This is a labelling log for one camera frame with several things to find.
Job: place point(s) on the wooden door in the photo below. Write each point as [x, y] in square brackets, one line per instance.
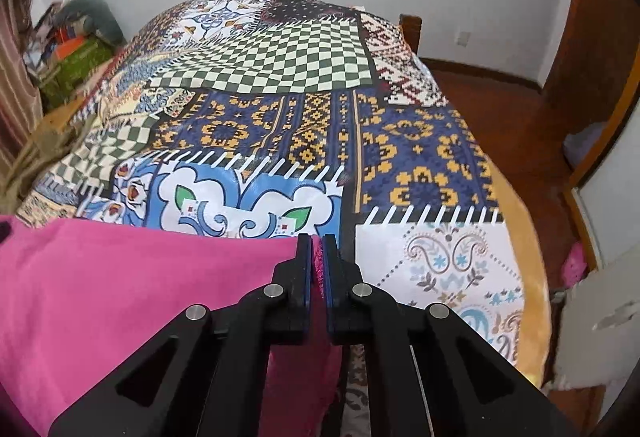
[585, 17]

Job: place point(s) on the green storage box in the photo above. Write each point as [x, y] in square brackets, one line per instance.
[75, 64]

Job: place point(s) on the pink slipper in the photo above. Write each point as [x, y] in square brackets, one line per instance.
[575, 263]

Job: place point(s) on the pile of papers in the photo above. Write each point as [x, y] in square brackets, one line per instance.
[42, 32]

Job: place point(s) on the grey plush pillow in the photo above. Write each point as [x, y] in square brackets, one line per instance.
[95, 14]

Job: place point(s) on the pink pants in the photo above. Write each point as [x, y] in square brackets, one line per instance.
[125, 287]

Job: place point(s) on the white plastic bag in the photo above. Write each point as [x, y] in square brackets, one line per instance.
[600, 332]

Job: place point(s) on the white wardrobe sliding door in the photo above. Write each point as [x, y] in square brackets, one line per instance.
[615, 197]

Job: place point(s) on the grey cloth bag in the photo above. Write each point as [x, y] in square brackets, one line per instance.
[585, 143]

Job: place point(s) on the orange box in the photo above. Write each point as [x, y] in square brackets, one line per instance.
[70, 48]

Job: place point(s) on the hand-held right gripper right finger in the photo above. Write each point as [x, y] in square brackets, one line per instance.
[330, 267]

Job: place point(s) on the striped brown curtain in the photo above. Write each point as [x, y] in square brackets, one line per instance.
[12, 67]

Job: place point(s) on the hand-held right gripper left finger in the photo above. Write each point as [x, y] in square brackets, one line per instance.
[306, 267]

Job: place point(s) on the wooden bed post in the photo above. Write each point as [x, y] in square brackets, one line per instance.
[411, 29]

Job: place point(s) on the patchwork printed blanket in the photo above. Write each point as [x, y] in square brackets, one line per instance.
[300, 117]

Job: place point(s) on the olive pants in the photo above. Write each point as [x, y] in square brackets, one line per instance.
[35, 152]

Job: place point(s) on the yellow fleece blanket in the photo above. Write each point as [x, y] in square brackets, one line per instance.
[522, 247]

